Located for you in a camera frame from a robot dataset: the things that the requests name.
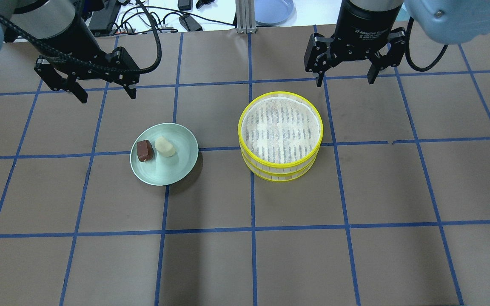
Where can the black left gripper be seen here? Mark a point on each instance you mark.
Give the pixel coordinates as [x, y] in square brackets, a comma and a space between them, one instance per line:
[76, 41]

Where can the white steamer mesh liner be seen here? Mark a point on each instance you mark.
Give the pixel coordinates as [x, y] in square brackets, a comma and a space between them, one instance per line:
[280, 128]

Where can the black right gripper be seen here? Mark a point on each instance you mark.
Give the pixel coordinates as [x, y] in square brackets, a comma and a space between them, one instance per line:
[360, 26]

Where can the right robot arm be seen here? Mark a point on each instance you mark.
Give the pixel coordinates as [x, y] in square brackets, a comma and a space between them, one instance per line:
[448, 22]

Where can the yellow steamer layer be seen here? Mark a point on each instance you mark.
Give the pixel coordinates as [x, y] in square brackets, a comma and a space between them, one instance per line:
[278, 174]
[280, 129]

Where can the white bun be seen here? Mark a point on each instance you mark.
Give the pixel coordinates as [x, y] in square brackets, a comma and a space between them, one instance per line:
[164, 147]

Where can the black device on desk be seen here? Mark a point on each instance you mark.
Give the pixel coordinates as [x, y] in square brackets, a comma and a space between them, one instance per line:
[103, 16]

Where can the yellow bottom steamer layer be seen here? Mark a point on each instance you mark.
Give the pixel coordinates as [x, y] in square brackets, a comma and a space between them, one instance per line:
[278, 174]

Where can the brown bun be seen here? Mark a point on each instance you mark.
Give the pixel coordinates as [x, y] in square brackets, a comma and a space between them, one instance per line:
[144, 151]

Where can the black power adapter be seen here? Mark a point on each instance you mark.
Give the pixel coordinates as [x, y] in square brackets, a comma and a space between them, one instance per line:
[189, 23]

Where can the light green plate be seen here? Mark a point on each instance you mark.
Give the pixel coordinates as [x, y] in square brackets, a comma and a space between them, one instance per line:
[161, 171]

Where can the yellow top steamer layer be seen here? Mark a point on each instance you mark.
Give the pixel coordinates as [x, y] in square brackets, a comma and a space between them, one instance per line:
[280, 129]

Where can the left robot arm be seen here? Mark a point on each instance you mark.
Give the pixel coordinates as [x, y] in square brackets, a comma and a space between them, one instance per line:
[43, 19]

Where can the aluminium frame post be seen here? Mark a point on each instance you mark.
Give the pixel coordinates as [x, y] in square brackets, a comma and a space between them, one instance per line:
[245, 17]

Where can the blue plate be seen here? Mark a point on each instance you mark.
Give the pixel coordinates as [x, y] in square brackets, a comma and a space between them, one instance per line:
[272, 12]

